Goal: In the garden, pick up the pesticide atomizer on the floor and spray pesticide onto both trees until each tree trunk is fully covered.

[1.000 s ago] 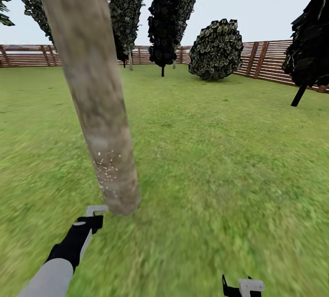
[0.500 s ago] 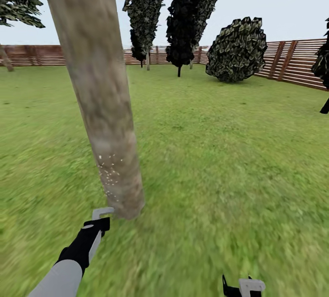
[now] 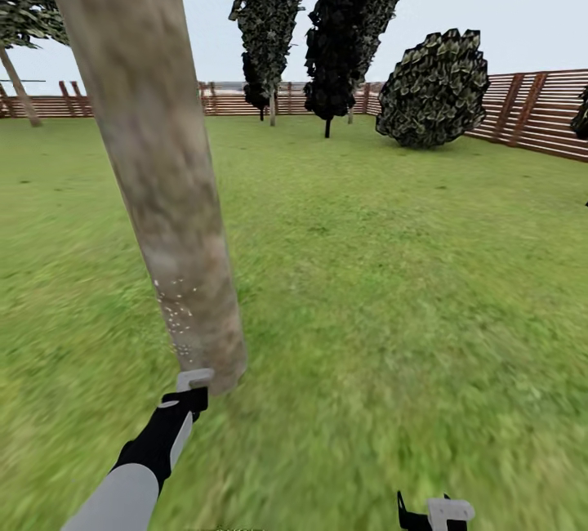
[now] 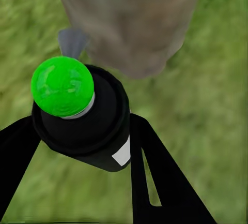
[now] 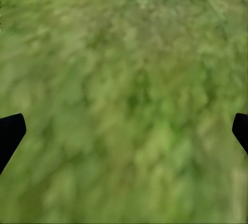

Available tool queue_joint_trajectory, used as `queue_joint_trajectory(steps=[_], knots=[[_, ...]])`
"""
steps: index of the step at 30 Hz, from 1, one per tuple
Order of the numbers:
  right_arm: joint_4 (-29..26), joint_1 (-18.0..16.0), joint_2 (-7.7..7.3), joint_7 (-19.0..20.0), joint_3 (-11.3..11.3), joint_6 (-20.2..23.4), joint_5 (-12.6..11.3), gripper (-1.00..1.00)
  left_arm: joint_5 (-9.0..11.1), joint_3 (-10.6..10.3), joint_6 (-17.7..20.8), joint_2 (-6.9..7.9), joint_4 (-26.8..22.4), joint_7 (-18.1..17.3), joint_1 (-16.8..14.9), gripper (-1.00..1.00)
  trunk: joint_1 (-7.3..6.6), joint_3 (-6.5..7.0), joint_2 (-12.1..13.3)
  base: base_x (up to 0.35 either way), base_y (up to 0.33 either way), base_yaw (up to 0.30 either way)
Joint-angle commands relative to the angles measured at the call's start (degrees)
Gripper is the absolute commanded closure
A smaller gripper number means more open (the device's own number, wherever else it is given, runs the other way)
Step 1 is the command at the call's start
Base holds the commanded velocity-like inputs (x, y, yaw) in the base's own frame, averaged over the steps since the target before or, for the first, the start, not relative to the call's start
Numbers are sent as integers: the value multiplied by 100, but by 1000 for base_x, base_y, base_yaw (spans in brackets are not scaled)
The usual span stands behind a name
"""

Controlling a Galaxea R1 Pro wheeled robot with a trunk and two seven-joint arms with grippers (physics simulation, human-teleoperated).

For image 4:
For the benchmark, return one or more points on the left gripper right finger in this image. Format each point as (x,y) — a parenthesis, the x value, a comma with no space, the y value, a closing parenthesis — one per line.
(179,201)

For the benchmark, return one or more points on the pesticide atomizer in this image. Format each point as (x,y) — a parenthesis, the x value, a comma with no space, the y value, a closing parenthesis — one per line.
(81,111)

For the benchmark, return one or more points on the tree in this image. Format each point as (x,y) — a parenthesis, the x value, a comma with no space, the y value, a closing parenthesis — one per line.
(137,37)

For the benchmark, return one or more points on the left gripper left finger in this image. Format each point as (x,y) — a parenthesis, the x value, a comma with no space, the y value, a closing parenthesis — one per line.
(18,143)

